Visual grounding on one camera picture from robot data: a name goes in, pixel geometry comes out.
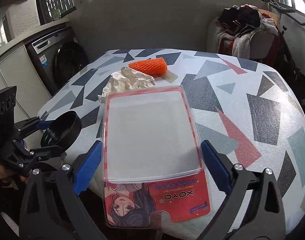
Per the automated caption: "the black exercise bike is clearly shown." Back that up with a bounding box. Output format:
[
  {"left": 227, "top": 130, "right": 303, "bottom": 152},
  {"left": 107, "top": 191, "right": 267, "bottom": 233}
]
[{"left": 257, "top": 0, "right": 305, "bottom": 100}]

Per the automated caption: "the clear red blister package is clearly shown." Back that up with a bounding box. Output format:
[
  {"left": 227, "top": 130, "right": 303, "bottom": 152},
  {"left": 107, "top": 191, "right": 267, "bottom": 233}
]
[{"left": 103, "top": 86, "right": 211, "bottom": 229}]

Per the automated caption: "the chair piled with clothes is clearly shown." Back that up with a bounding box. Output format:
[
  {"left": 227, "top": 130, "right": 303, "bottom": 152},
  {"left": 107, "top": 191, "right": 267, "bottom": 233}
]
[{"left": 206, "top": 4, "right": 278, "bottom": 60}]

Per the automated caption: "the crumpled white paper bag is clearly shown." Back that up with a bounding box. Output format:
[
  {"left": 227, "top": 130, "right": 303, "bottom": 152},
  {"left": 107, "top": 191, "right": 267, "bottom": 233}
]
[{"left": 98, "top": 67, "right": 155, "bottom": 103}]

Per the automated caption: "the small green bottle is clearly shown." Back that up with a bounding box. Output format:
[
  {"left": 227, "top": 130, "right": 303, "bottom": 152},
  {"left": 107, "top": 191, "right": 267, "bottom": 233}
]
[{"left": 50, "top": 8, "right": 61, "bottom": 21}]

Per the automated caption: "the orange foam fruit net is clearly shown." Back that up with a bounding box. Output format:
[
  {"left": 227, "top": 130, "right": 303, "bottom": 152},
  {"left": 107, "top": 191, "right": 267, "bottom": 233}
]
[{"left": 128, "top": 57, "right": 168, "bottom": 76}]

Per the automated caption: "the grey front-load washing machine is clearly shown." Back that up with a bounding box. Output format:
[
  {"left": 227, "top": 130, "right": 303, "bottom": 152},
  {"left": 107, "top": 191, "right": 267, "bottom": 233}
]
[{"left": 24, "top": 27, "right": 89, "bottom": 95}]

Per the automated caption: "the white cabinet with counter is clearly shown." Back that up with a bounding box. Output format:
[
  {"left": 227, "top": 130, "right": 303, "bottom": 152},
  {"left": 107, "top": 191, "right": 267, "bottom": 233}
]
[{"left": 0, "top": 19, "right": 68, "bottom": 122}]

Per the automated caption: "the person's left hand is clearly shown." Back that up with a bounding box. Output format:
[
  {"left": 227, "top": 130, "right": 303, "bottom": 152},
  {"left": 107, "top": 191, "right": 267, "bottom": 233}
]
[{"left": 0, "top": 162, "right": 30, "bottom": 189}]

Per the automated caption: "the geometric patterned table cover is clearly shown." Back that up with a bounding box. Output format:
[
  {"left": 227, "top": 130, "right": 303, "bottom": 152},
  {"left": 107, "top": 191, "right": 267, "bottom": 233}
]
[{"left": 38, "top": 49, "right": 305, "bottom": 233}]

